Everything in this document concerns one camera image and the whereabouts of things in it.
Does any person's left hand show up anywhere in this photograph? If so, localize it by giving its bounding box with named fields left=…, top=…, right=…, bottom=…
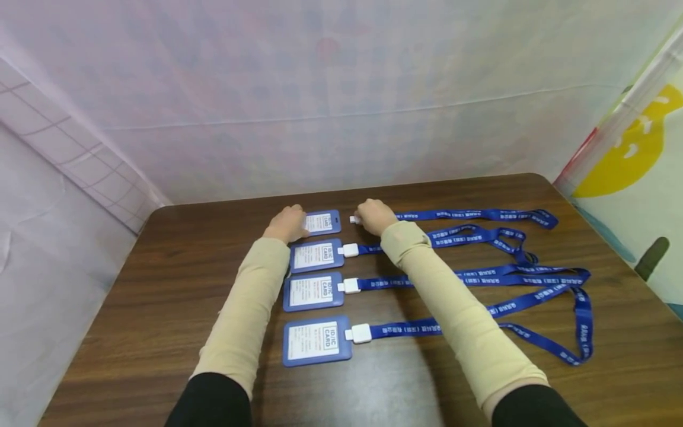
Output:
left=263, top=205, right=311, bottom=244

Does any person's right hand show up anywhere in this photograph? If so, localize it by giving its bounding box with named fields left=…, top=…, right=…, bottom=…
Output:
left=354, top=199, right=399, bottom=238

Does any blue card badge holder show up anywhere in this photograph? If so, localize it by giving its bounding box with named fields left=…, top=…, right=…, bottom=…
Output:
left=288, top=238, right=346, bottom=274
left=304, top=209, right=342, bottom=237
left=282, top=315, right=353, bottom=368
left=282, top=271, right=346, bottom=313

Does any blue lanyard with white clip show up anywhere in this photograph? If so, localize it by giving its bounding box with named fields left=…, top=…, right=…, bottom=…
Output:
left=344, top=283, right=595, bottom=367
left=349, top=208, right=560, bottom=230
left=337, top=224, right=539, bottom=266
left=337, top=265, right=592, bottom=295

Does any person's left forearm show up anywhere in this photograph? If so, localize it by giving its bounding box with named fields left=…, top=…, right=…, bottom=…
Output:
left=164, top=236, right=292, bottom=427

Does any person's right forearm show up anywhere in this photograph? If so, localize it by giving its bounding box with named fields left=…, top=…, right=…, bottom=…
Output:
left=379, top=221, right=588, bottom=427

